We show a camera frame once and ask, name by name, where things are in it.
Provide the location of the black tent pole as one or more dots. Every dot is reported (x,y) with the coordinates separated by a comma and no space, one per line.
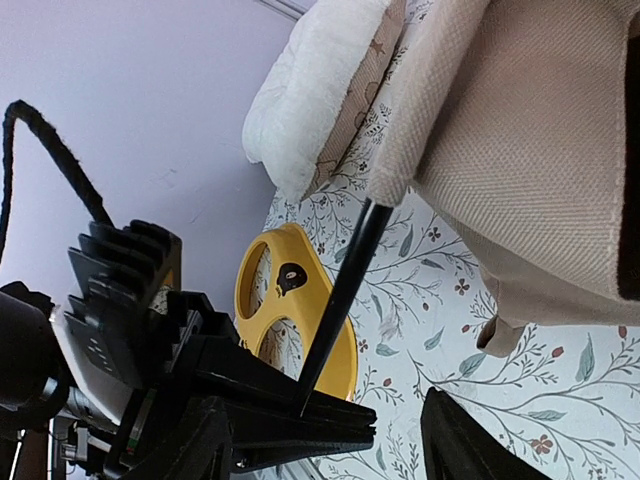
(361,250)

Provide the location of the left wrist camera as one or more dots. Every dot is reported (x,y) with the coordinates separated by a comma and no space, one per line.
(112,339)

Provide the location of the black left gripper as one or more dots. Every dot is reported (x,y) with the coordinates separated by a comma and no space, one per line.
(203,323)

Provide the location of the yellow double bowl holder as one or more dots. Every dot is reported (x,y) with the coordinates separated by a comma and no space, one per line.
(298,289)

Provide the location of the beige fabric pet tent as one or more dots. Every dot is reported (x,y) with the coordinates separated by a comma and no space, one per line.
(518,123)

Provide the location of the floral patterned table mat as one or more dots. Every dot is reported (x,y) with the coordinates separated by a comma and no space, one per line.
(566,399)

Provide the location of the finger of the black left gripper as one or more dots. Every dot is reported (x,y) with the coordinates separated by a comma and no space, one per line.
(267,429)

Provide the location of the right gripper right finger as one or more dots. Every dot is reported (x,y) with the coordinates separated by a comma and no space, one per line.
(457,447)

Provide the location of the white fluffy cushion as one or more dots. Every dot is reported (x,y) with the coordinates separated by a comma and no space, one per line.
(318,92)

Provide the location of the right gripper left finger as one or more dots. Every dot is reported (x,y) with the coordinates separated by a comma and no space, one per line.
(186,438)

